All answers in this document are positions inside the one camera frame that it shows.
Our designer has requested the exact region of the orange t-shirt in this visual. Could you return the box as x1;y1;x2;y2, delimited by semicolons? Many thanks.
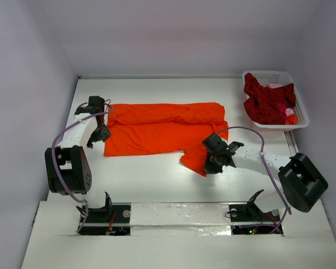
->
104;103;228;177

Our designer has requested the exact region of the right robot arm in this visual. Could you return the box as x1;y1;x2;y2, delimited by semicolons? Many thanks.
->
202;133;328;220

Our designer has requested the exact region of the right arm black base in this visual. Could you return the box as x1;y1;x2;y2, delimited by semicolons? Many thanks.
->
225;203;283;235

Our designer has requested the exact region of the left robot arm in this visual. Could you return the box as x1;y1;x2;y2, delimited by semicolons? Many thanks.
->
45;96;113;216

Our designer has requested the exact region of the dark red t-shirt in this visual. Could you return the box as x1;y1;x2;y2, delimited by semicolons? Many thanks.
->
244;73;296;125

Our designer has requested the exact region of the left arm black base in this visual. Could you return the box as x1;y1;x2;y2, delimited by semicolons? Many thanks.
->
78;203;131;236

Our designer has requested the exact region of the white plastic laundry basket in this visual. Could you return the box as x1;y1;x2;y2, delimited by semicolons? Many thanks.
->
242;71;309;131

